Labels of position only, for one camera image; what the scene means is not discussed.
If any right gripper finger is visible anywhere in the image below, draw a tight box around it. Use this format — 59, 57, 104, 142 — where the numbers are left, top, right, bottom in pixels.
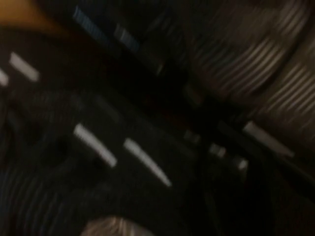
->
82, 216, 153, 236

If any brown cardboard shoe box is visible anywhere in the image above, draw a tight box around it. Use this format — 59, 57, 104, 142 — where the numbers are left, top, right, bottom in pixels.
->
0, 0, 71, 34

